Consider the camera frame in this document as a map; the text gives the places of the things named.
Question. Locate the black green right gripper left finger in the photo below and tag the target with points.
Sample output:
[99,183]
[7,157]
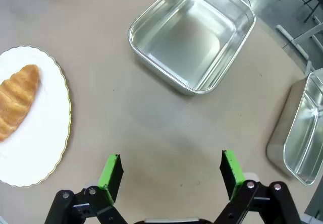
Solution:
[107,183]

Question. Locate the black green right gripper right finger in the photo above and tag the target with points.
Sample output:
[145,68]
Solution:
[237,181]

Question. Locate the golden croissant bread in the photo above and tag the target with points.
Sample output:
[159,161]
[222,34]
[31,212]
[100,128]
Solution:
[17,100]

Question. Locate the square metal container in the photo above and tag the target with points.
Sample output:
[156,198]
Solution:
[191,36]

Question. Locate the white scalloped gold-rimmed plate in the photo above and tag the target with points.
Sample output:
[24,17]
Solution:
[38,133]

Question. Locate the white metal frame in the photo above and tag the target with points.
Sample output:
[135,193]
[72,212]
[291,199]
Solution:
[300,40]

